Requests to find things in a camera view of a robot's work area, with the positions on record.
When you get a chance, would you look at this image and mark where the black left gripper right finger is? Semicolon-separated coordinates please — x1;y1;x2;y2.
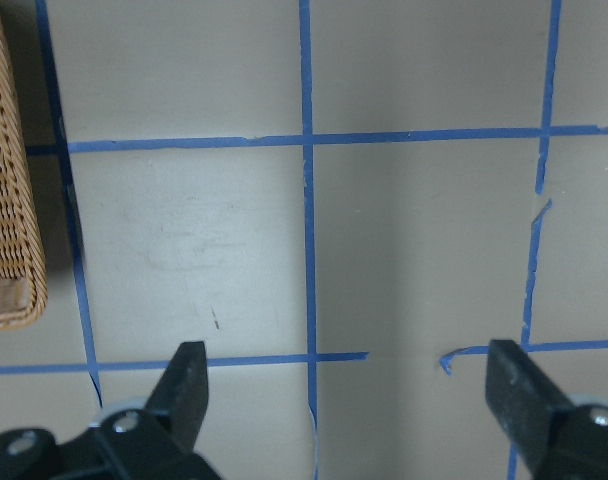
485;339;572;473

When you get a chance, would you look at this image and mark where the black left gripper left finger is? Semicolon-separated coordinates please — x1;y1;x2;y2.
144;341;209;450

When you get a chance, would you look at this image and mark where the brown wicker basket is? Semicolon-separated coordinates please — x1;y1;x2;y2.
0;17;48;331

